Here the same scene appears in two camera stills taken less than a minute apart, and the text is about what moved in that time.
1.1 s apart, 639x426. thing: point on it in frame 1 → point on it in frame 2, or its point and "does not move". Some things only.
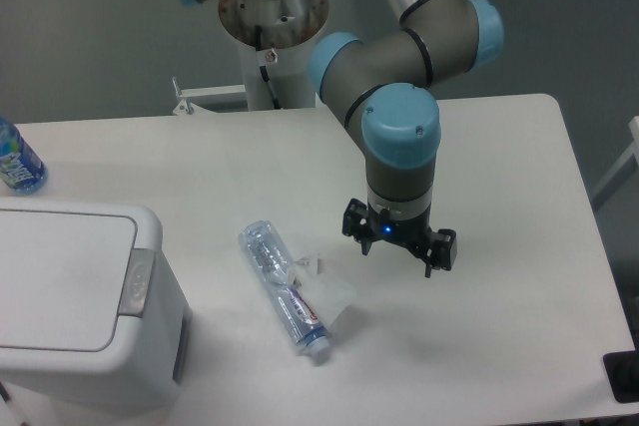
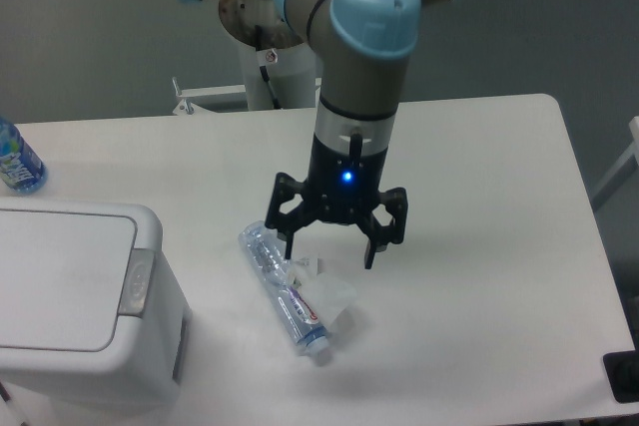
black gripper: (439, 247) → (341, 188)
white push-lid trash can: (92, 318) does not move
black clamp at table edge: (622, 371) does not move
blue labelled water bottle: (21, 168) does not move
